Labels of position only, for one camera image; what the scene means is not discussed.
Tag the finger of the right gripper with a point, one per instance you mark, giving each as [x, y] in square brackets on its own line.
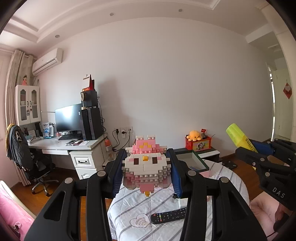
[263, 148]
[254, 159]

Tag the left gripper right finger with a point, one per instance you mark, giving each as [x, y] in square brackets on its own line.
[187, 183]

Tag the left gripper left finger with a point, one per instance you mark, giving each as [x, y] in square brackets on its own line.
[100, 186]

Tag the pink storage box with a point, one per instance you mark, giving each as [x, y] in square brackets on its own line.
[192, 160]

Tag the yellow highlighter pen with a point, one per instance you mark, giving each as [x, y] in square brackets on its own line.
[239, 138]

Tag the pink owl brick figure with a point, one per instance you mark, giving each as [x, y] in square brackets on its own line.
[146, 166]

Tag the black tv remote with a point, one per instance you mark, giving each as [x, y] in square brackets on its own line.
[164, 217]

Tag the person's hand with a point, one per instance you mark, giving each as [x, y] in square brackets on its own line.
[268, 210]

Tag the white bedside cabinet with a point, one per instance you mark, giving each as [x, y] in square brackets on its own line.
[106, 161]

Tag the white desk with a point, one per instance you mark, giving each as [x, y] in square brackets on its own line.
[86, 158]

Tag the orange cap bottle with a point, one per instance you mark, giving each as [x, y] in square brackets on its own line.
[108, 147]

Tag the low black white bench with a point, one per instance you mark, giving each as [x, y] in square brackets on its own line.
[211, 155]

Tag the striped white table cloth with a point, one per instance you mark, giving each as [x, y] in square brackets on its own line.
[127, 204]

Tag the red cartoon box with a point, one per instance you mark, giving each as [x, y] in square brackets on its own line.
[197, 146]

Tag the orange octopus plush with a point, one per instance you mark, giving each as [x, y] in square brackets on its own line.
[194, 136]

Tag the clear heart acrylic coaster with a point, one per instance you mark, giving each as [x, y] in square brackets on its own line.
[141, 221]

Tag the black keyboard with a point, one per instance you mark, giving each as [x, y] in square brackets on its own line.
[77, 136]

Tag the black pc tower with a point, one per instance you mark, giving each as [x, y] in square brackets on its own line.
[91, 124]

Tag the computer monitor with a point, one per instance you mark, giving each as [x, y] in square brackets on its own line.
[68, 118]

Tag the black box on tower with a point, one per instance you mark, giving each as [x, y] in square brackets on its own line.
[89, 99]

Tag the black office chair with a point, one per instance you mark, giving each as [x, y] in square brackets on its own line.
[35, 165]

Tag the pink bedding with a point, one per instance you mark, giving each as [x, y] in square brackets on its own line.
[16, 218]

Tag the red white paper bag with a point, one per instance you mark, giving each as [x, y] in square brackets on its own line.
[87, 83]

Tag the white glass door cabinet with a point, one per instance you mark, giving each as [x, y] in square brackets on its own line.
[27, 104]

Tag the doll on cabinet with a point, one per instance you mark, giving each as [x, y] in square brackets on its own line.
[24, 81]

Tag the wall power outlets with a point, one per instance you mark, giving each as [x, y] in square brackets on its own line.
[123, 132]

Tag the white wall air conditioner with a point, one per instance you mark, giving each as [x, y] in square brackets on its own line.
[47, 61]

